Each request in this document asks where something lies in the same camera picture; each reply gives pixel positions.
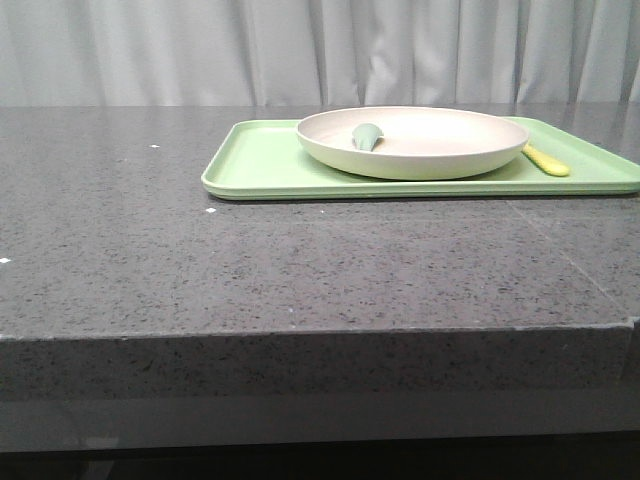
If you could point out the sage green plastic spoon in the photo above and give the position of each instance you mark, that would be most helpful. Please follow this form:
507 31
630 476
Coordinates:
366 136

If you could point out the white round plate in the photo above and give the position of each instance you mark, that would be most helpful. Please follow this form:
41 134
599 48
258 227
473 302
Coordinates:
419 143

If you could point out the yellow plastic fork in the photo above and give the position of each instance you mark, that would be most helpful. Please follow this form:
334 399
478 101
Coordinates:
545 162

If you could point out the light green serving tray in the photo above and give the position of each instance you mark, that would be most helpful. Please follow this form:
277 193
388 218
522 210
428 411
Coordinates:
263 160

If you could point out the white pleated curtain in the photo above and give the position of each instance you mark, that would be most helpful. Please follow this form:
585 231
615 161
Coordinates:
264 53

